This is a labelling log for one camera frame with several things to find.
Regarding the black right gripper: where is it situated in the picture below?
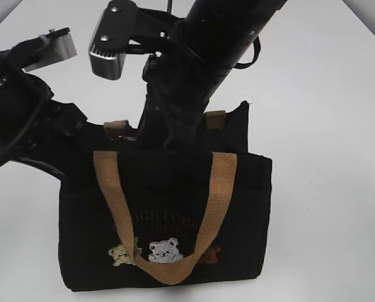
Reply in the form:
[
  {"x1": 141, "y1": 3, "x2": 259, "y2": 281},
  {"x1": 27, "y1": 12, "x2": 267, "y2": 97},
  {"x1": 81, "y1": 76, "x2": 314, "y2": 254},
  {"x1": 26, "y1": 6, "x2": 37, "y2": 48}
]
[{"x1": 137, "y1": 55, "x2": 216, "y2": 150}]

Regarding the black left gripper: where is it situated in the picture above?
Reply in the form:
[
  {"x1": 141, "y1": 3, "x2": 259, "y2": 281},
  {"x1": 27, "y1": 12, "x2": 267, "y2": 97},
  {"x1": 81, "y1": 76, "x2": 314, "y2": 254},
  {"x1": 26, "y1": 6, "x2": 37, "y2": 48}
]
[{"x1": 11, "y1": 100, "x2": 93, "y2": 181}]

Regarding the black canvas tote bag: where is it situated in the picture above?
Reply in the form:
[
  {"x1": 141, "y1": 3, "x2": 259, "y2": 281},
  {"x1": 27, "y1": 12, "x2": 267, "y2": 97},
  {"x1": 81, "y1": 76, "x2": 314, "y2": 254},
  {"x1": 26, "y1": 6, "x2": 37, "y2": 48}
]
[{"x1": 58, "y1": 102, "x2": 272, "y2": 291}]

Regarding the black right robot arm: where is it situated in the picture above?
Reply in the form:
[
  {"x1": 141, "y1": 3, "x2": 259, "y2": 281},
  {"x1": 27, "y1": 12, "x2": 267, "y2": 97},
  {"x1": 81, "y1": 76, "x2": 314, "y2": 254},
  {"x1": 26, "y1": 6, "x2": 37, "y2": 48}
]
[{"x1": 137, "y1": 0, "x2": 285, "y2": 150}]

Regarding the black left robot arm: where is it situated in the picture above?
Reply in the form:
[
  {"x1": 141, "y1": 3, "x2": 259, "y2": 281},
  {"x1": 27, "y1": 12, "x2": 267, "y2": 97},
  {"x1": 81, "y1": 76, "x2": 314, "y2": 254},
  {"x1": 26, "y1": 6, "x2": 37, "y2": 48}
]
[{"x1": 0, "y1": 28, "x2": 94, "y2": 185}]

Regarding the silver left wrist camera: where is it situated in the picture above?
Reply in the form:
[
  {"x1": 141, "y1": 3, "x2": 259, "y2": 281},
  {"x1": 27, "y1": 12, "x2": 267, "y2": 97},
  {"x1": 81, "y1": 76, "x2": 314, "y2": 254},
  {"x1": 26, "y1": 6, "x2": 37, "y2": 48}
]
[{"x1": 0, "y1": 27, "x2": 77, "y2": 72}]

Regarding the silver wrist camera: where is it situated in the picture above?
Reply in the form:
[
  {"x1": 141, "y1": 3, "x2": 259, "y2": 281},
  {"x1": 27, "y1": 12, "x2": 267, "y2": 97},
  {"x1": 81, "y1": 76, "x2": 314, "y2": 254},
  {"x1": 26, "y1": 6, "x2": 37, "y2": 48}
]
[
  {"x1": 0, "y1": 27, "x2": 77, "y2": 72},
  {"x1": 89, "y1": 0, "x2": 180, "y2": 81}
]

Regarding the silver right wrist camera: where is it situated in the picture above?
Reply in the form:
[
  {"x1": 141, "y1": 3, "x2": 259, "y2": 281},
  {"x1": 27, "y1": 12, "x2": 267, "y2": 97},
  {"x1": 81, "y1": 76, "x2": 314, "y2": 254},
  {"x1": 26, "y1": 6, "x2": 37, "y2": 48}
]
[{"x1": 89, "y1": 0, "x2": 180, "y2": 81}]

